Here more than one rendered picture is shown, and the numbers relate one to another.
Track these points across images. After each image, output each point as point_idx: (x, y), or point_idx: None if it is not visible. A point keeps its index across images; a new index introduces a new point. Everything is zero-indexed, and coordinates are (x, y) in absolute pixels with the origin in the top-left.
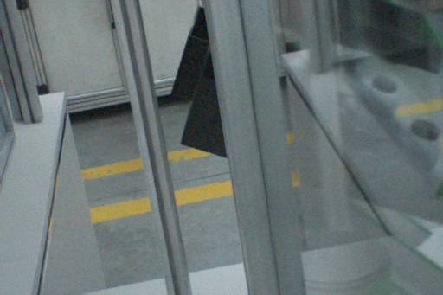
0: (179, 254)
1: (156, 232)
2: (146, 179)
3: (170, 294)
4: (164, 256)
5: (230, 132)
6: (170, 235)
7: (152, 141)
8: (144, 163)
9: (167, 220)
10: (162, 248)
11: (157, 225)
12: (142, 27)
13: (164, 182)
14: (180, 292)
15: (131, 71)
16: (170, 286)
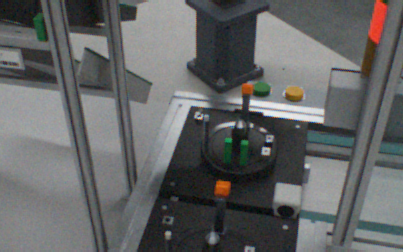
0: (81, 100)
1: (72, 90)
2: (66, 53)
3: (81, 130)
4: (77, 105)
5: None
6: (77, 89)
7: (65, 21)
8: (64, 40)
9: (75, 78)
10: (76, 100)
11: (73, 84)
12: None
13: (72, 51)
14: (83, 126)
15: None
16: (81, 125)
